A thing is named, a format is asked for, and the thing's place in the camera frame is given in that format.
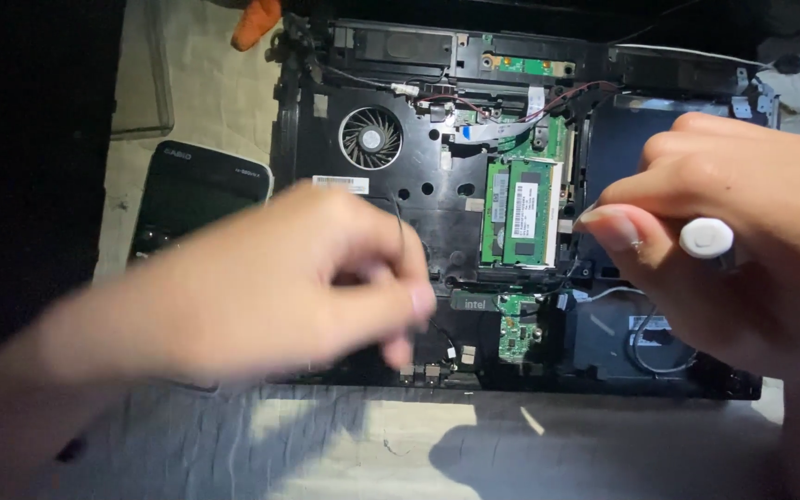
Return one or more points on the white barcode sticker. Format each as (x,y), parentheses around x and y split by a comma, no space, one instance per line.
(341,185)

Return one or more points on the person's left hand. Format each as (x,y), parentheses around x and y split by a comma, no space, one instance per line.
(268,298)

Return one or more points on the black laptop speaker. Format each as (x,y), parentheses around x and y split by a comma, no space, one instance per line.
(403,46)

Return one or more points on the opened black laptop chassis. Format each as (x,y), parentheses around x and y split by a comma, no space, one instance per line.
(441,208)

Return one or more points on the person's right hand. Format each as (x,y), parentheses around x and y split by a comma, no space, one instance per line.
(761,291)

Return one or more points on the black metal drive cover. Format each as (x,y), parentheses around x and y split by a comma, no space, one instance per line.
(615,146)

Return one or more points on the round laptop cooling fan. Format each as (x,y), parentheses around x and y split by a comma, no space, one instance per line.
(371,138)

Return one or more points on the black calculator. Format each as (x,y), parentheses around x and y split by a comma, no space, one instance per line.
(191,194)

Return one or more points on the clear plastic container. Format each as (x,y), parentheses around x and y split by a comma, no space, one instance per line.
(143,69)

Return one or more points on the white capped screwdriver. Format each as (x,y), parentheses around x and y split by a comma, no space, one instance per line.
(705,238)

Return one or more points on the orange object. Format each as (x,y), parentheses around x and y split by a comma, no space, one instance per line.
(255,24)

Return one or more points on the green memory module white label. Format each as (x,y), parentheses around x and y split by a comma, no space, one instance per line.
(528,208)

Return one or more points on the small green circuit board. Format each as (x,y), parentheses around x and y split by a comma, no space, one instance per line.
(518,333)

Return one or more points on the narrow green circuit board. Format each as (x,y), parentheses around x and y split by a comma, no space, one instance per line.
(528,66)

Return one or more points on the white cloth mat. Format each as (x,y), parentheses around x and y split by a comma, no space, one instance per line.
(372,444)

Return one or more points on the person's left fingers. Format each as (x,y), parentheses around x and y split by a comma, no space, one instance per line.
(400,305)

